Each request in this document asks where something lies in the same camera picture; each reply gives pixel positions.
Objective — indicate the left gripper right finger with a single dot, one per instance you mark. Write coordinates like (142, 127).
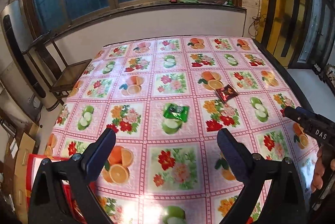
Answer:
(285, 200)

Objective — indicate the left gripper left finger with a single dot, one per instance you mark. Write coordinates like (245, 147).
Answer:
(82, 169)

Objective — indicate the person's right hand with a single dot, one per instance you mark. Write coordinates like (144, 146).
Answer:
(319, 171)

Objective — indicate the red snack box tray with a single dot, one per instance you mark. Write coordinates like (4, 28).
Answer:
(48, 198)

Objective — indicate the wooden tv cabinet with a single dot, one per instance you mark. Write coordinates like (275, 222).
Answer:
(14, 160)

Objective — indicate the dark wooden chair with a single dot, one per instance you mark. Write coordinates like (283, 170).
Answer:
(66, 78)

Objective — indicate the small dark red snack packet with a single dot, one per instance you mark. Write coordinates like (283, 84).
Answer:
(226, 93)

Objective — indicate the floral fruit pattern tablecloth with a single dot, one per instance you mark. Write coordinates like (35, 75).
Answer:
(163, 170)

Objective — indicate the green candy packet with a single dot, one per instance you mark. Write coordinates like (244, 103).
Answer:
(174, 111)

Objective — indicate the silver tower air conditioner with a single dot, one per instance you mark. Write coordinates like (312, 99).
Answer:
(18, 39)

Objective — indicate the golden door frame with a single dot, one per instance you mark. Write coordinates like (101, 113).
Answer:
(280, 27)

